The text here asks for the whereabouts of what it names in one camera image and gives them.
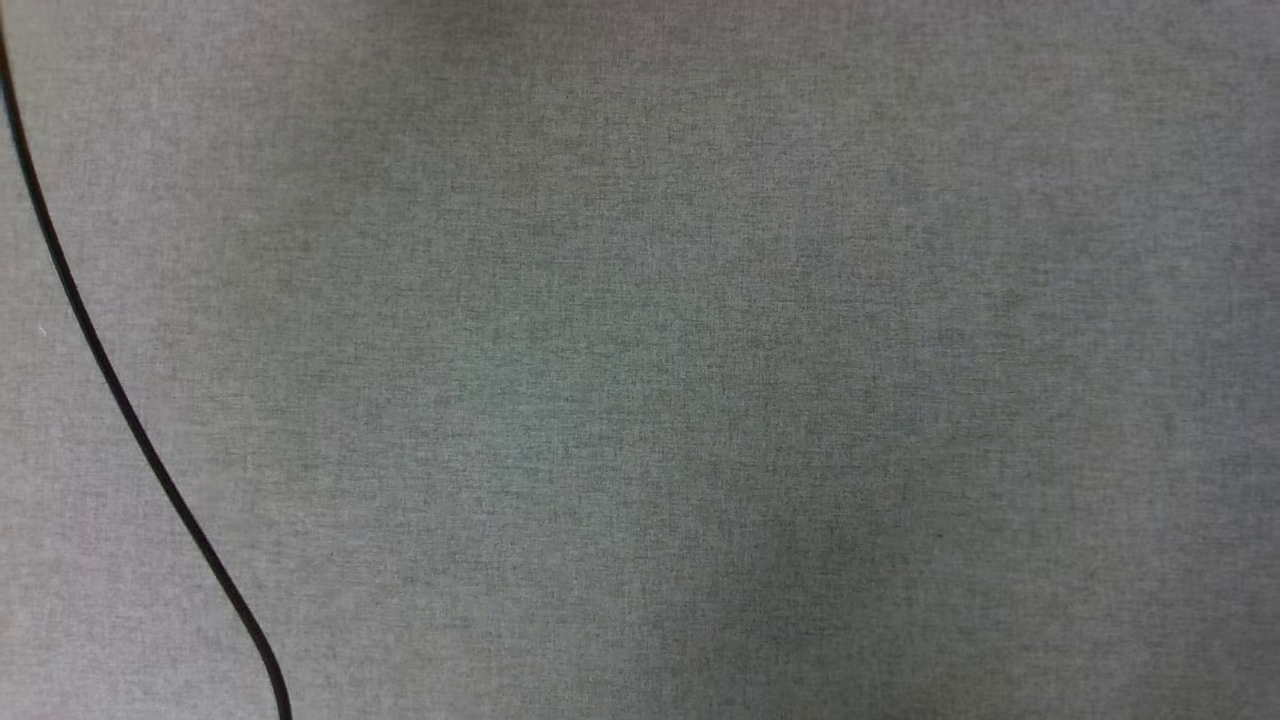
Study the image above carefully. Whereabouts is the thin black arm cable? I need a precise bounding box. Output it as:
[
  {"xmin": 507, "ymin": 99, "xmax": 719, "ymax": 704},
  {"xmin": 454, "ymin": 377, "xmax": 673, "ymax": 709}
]
[{"xmin": 0, "ymin": 20, "xmax": 294, "ymax": 720}]

